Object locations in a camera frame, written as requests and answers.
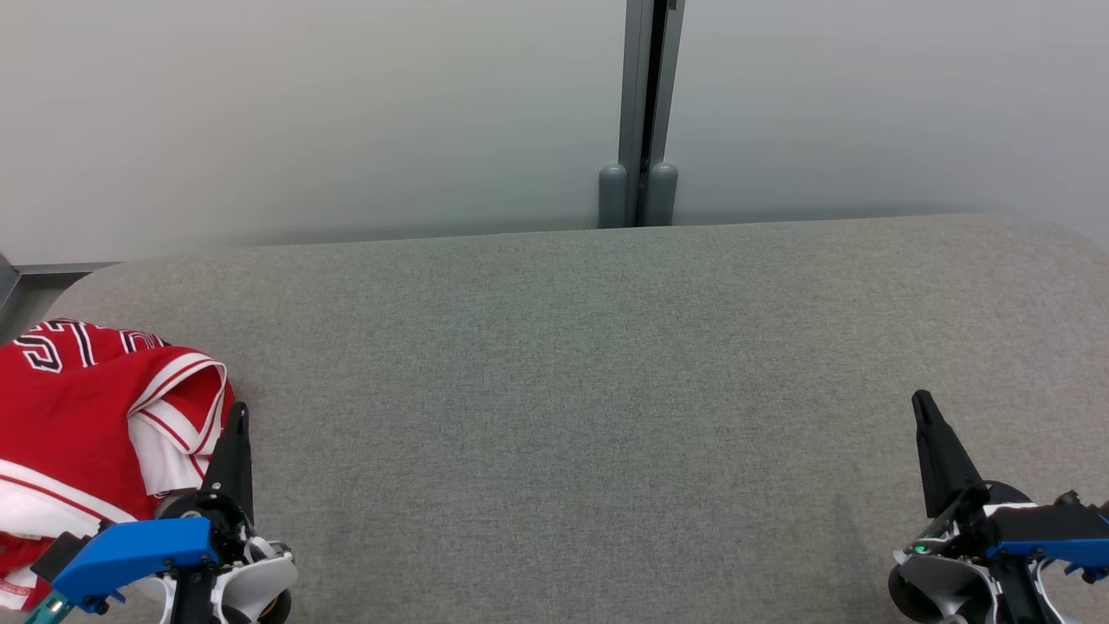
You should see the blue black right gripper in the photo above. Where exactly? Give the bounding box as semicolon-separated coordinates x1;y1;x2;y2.
911;390;1109;624

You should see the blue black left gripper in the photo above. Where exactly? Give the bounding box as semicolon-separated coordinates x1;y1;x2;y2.
50;401;254;624

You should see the red Bulls basketball jersey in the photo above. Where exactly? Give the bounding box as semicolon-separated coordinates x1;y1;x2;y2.
0;319;237;523

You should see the grey fabric sofa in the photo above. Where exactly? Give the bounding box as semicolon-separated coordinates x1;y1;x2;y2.
0;214;1109;624

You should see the left black cable teal plug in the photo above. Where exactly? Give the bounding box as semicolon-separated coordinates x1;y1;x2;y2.
24;592;75;624

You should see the grey metal floor rail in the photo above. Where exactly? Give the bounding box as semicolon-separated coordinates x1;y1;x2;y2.
0;253;122;315

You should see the grey cylindrical post bumper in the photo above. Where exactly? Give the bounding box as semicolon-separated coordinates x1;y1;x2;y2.
598;163;628;230
645;160;679;227

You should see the grey metal partition post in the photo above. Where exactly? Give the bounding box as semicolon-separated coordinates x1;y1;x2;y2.
617;0;687;228

